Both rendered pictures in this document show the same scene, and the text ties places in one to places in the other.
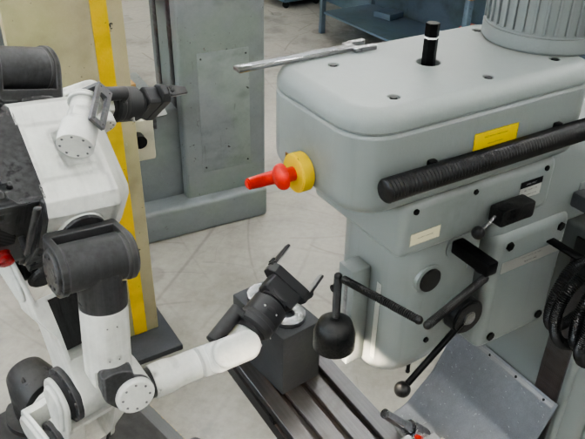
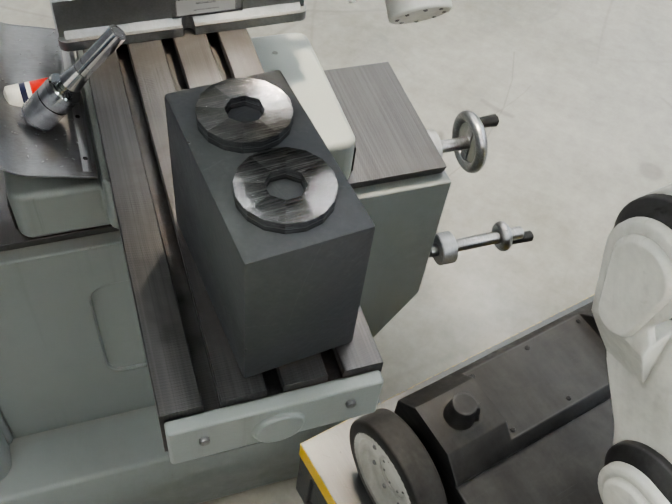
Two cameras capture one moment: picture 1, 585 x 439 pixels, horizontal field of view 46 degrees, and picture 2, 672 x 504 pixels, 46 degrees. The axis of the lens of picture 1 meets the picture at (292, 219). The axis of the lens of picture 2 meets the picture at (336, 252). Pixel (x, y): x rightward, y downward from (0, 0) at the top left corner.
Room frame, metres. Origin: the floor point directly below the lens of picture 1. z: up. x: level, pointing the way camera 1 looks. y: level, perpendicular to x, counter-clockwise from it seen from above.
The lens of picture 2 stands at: (1.86, 0.18, 1.62)
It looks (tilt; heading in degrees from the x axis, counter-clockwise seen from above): 51 degrees down; 187
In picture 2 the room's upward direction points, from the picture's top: 8 degrees clockwise
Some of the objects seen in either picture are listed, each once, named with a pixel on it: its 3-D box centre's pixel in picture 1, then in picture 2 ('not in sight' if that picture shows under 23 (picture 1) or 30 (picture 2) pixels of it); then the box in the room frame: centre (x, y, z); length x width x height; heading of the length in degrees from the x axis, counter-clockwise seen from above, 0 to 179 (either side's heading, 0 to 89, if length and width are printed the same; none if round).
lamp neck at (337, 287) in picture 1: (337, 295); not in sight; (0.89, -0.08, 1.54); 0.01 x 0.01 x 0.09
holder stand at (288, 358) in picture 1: (275, 333); (262, 218); (1.37, 0.04, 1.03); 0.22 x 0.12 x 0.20; 38
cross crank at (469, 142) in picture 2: not in sight; (451, 144); (0.76, 0.22, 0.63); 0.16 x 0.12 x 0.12; 122
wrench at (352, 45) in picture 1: (305, 55); not in sight; (1.03, -0.02, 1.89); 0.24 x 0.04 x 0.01; 123
